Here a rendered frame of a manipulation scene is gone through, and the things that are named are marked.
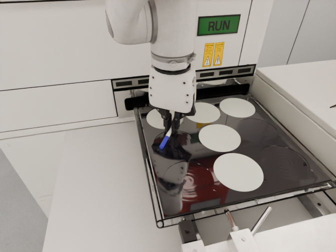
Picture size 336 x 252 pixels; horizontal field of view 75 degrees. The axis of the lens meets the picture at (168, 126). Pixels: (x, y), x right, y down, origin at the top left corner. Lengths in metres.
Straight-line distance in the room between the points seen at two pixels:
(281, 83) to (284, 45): 2.17
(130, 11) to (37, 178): 0.72
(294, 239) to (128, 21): 0.43
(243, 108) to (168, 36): 0.36
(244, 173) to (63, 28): 0.52
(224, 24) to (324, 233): 0.51
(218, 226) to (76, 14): 0.56
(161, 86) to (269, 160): 0.28
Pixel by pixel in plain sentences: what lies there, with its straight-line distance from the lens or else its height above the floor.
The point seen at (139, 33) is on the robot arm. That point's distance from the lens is 0.38.
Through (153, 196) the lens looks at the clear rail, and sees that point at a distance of 0.43.
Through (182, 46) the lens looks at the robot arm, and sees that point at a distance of 0.41.
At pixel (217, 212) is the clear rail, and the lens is 0.42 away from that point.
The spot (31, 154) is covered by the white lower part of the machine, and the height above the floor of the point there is 0.74.
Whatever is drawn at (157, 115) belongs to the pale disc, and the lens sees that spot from 0.61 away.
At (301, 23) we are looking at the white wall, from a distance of 2.88.
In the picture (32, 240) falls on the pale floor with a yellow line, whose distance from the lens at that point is 1.57.
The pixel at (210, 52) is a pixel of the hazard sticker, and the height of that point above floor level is 1.03.
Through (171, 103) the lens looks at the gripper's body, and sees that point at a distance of 0.48.
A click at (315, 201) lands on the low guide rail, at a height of 0.85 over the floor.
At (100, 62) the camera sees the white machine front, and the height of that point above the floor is 1.03.
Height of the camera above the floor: 1.26
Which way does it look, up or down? 39 degrees down
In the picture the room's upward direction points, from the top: straight up
